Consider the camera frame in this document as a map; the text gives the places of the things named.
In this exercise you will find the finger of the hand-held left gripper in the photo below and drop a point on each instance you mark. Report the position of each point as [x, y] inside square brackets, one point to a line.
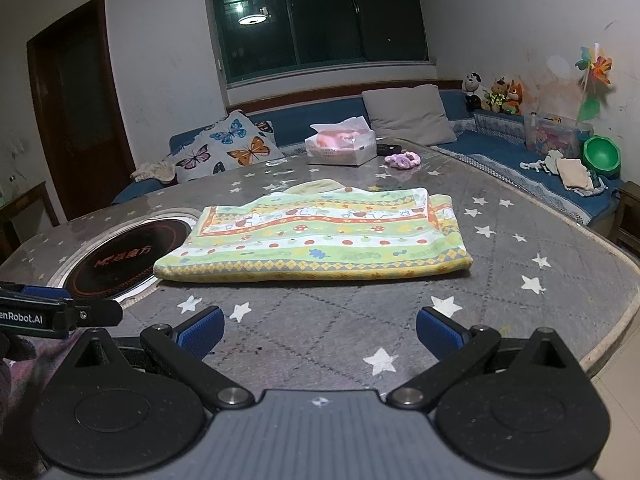
[95, 312]
[47, 293]

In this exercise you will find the panda plush toy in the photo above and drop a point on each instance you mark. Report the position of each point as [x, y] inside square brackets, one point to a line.
[472, 90]

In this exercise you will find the clear plastic storage box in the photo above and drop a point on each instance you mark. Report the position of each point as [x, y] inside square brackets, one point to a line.
[555, 135]

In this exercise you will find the butterfly print pillow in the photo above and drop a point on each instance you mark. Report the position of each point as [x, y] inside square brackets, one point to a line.
[230, 147]

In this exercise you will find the wooden chair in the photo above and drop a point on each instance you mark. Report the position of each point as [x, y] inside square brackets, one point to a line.
[25, 215]

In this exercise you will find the pink scrunchie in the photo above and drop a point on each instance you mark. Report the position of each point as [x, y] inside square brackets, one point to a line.
[402, 160]

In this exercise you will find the colourful pinwheel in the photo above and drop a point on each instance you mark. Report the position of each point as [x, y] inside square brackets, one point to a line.
[595, 67]

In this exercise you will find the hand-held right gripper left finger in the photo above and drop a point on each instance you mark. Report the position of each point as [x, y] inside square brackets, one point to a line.
[200, 332]

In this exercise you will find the wooden side furniture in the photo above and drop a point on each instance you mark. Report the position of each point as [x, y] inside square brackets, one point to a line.
[629, 215]

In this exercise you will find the built-in induction cooktop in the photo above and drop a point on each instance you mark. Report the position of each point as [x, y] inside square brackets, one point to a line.
[125, 260]

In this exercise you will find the folded beige cloth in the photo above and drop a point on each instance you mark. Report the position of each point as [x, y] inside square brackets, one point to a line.
[575, 174]

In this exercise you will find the small black object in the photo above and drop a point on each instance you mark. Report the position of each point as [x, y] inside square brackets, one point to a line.
[389, 150]

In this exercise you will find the grey pillow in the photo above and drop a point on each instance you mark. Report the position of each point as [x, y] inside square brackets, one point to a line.
[410, 115]

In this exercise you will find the orange plush toy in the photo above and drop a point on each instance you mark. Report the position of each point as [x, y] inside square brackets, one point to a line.
[513, 97]

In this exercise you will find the yellow plush toy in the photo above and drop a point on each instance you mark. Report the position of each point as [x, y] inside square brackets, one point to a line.
[495, 97]

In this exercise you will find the pink tissue box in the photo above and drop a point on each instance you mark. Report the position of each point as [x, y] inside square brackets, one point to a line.
[340, 147]

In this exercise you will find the beige plush toy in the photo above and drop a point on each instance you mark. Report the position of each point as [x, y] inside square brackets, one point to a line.
[152, 171]

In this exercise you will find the green patterned cloth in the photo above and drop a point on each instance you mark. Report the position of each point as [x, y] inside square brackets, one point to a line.
[325, 245]

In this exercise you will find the dark window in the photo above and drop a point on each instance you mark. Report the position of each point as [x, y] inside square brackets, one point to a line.
[325, 20]

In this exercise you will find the green plastic bowl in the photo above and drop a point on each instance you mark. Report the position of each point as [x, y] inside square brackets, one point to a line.
[602, 157]

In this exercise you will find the brown wooden door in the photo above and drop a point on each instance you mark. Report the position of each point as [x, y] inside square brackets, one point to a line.
[80, 110]

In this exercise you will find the small white cloth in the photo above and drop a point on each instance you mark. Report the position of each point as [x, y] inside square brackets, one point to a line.
[542, 164]

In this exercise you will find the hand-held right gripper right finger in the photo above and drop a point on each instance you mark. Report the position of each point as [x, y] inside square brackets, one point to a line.
[442, 332]

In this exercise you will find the blue sofa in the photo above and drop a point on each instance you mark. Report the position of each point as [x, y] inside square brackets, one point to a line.
[500, 160]

